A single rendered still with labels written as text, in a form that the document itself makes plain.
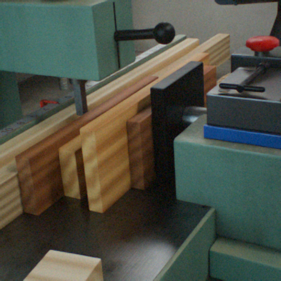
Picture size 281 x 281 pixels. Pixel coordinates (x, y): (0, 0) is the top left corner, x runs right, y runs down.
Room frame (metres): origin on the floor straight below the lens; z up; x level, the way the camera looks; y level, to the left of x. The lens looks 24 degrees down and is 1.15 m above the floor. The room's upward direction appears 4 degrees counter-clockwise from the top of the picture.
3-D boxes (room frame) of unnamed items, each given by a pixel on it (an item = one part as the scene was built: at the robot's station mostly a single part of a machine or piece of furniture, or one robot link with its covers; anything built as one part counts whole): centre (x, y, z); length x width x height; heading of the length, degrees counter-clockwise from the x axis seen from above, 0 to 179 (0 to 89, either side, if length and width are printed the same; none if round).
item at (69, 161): (0.55, 0.01, 0.92); 0.23 x 0.02 x 0.05; 149
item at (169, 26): (0.50, -0.01, 1.04); 0.06 x 0.02 x 0.02; 59
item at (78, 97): (0.54, 0.06, 0.97); 0.01 x 0.01 x 0.05; 59
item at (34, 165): (0.53, 0.04, 0.93); 0.24 x 0.02 x 0.06; 149
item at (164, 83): (0.49, -0.07, 0.95); 0.09 x 0.07 x 0.09; 149
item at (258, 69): (0.45, -0.10, 1.01); 0.07 x 0.04 x 0.01; 149
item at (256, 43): (0.50, -0.12, 1.02); 0.03 x 0.03 x 0.01
